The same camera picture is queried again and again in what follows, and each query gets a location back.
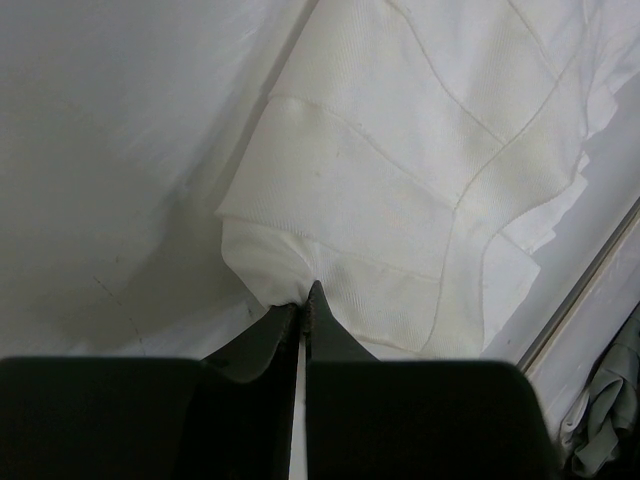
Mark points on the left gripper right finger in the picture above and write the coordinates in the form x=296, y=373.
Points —
x=456, y=419

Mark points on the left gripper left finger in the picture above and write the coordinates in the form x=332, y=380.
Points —
x=227, y=416

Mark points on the white pleated skirt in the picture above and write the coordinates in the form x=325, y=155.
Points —
x=412, y=155

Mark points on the grey crumpled cloth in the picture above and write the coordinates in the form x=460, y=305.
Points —
x=599, y=436

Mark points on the aluminium table rail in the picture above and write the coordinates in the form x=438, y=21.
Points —
x=585, y=283

